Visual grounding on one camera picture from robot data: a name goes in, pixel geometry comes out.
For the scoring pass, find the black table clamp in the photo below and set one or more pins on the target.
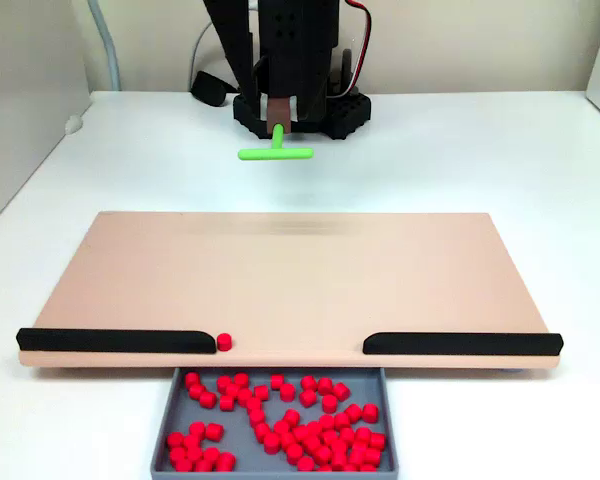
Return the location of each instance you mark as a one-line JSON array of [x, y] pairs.
[[210, 89]]

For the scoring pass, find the beige flat board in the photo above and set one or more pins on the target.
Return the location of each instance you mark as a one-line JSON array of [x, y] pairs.
[[280, 275]]

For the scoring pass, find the white panel foot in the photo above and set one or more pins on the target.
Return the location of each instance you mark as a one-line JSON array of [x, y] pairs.
[[73, 123]]

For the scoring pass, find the white curved tube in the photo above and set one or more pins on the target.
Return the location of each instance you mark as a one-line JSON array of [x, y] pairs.
[[111, 55]]

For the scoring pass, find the red cylindrical granule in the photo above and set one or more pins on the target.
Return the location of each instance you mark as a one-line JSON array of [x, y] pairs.
[[357, 454], [271, 442], [326, 422], [338, 447], [240, 380], [253, 404], [203, 466], [342, 420], [311, 442], [281, 427], [300, 432], [377, 441], [329, 403], [196, 390], [224, 384], [372, 456], [312, 429], [330, 437], [211, 455], [362, 434], [256, 416], [338, 462], [178, 455], [232, 391], [352, 467], [261, 431], [208, 399], [308, 383], [196, 429], [325, 468], [307, 398], [305, 463], [341, 391], [287, 440], [353, 412], [226, 402], [244, 396], [370, 413], [347, 435], [294, 453], [225, 460], [175, 440], [224, 342], [322, 454], [183, 466], [194, 454], [367, 468], [291, 416], [261, 392], [287, 392], [192, 378], [191, 442], [277, 381], [325, 385], [213, 431]]

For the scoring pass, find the green T-shaped pusher tool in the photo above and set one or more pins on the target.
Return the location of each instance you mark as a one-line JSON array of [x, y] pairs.
[[275, 153]]

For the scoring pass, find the grey container tray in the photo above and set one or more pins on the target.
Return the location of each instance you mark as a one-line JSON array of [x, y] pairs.
[[245, 450]]

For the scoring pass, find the blue board foot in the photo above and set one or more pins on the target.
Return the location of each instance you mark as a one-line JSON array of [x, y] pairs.
[[512, 371]]

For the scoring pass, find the black foam rail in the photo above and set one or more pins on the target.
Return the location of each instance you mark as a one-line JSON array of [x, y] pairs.
[[460, 344], [105, 341]]

